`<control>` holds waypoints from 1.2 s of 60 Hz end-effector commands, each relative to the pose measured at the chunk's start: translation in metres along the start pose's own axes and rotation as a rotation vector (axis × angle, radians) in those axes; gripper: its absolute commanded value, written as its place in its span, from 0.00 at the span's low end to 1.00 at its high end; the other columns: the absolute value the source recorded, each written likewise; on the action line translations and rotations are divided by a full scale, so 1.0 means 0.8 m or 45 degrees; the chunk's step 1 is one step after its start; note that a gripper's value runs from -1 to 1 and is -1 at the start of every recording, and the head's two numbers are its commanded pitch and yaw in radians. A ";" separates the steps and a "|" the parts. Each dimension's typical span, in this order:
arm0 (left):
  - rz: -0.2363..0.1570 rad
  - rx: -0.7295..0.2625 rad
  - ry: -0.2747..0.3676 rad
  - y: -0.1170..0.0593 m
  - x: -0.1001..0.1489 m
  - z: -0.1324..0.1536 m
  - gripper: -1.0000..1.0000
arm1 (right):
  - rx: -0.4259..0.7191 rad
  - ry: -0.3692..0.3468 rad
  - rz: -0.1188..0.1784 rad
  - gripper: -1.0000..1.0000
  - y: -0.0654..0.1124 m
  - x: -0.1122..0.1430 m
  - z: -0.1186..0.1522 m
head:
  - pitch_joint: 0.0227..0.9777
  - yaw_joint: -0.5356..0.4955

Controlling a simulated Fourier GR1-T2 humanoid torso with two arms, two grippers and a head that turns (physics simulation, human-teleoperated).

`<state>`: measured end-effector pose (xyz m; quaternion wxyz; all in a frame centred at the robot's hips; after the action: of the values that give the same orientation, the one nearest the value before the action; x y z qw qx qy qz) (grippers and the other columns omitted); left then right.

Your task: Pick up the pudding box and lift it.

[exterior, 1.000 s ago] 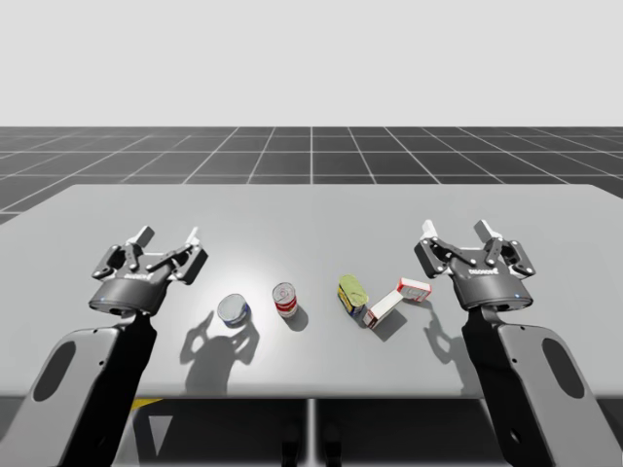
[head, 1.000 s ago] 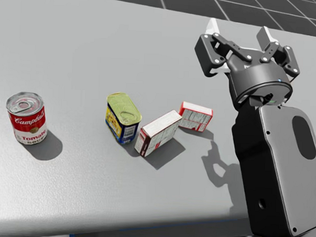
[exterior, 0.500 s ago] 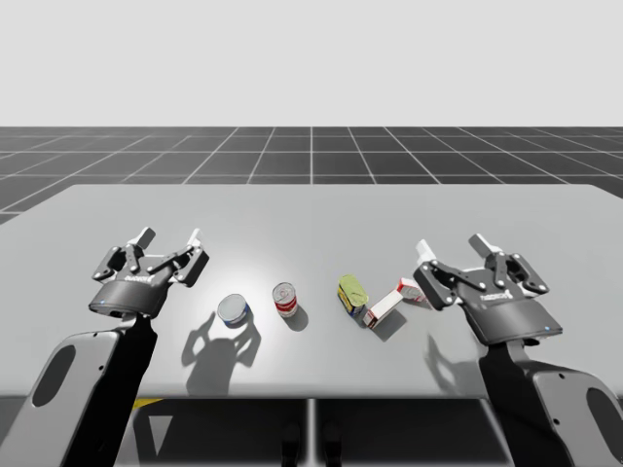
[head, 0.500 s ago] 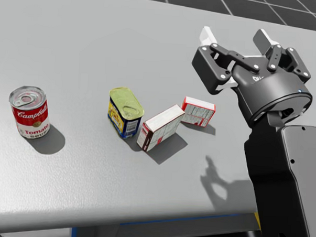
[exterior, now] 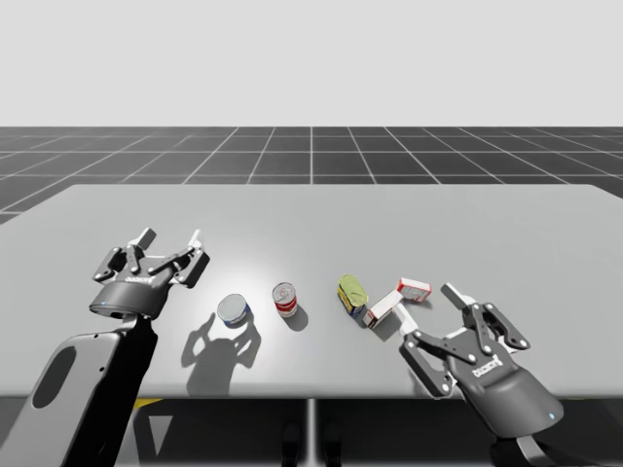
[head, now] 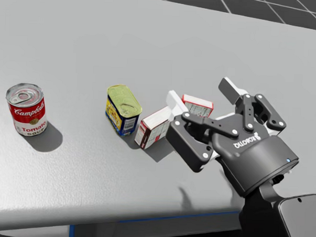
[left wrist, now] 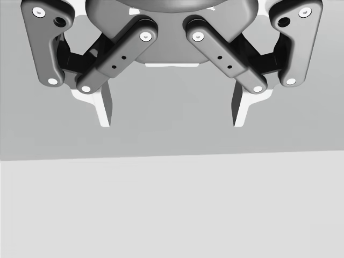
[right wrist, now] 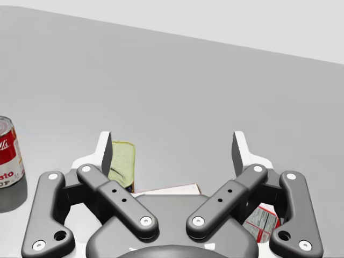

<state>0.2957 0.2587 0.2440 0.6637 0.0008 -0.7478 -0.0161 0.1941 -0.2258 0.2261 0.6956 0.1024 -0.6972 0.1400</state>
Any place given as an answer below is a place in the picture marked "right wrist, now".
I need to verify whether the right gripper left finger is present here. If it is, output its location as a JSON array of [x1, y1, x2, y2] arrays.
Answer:
[[20, 131, 159, 257]]

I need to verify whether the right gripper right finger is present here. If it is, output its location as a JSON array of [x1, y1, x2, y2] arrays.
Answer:
[[185, 131, 325, 257]]

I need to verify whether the green and blue rectangular can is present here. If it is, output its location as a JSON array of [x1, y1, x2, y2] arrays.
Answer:
[[108, 140, 136, 194]]

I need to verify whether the red and white carton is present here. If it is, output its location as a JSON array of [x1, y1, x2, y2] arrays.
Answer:
[[133, 183, 203, 198]]

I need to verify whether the red and white can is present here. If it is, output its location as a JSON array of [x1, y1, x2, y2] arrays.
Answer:
[[0, 116, 26, 189]]

